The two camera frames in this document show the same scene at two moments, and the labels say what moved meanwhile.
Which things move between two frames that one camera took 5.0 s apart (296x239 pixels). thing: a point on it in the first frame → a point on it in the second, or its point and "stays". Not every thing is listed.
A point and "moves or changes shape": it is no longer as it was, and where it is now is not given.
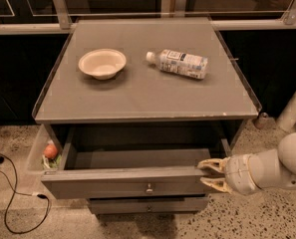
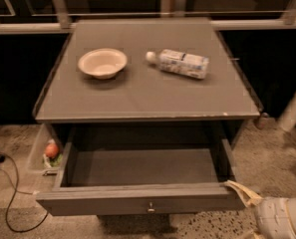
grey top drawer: (127, 173) moves or changes shape
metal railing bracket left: (61, 7) stays
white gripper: (237, 173) → (271, 213)
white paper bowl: (104, 64) stays
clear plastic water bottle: (179, 63) stays
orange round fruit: (50, 151) stays
